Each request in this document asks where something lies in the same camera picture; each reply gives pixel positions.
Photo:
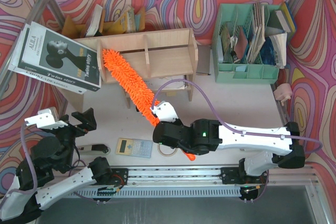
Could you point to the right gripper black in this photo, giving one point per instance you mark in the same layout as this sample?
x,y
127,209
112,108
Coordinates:
x,y
161,133

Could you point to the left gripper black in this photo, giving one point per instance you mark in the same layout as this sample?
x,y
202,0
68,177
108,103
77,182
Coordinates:
x,y
76,128

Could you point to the beige and blue calculator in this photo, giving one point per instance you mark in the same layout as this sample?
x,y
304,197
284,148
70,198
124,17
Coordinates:
x,y
134,147

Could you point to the orange microfiber duster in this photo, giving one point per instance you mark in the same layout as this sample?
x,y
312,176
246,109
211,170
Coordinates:
x,y
119,68

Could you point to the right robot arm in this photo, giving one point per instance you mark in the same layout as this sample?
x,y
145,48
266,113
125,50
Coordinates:
x,y
277,147

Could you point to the clear tape roll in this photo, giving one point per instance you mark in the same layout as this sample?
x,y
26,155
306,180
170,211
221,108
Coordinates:
x,y
173,152

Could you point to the spiral notebook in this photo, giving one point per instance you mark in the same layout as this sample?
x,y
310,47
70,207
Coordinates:
x,y
170,83

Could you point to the Twins story book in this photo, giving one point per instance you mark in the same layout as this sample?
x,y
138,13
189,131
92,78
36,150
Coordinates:
x,y
48,52

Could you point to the white Chokladfabriken book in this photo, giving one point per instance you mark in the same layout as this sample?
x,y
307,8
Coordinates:
x,y
13,66

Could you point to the yellow file rack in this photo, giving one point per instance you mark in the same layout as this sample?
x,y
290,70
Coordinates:
x,y
124,24

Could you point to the mint green desk organizer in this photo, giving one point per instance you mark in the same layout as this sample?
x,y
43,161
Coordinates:
x,y
237,43

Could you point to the pink piggy figurine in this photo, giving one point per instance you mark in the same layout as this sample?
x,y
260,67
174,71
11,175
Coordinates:
x,y
283,93

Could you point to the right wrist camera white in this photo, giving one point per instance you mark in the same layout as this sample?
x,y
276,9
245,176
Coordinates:
x,y
165,112

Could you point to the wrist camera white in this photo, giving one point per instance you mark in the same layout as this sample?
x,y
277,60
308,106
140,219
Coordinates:
x,y
165,112
46,119

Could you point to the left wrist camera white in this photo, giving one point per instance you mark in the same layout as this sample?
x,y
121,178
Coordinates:
x,y
46,119

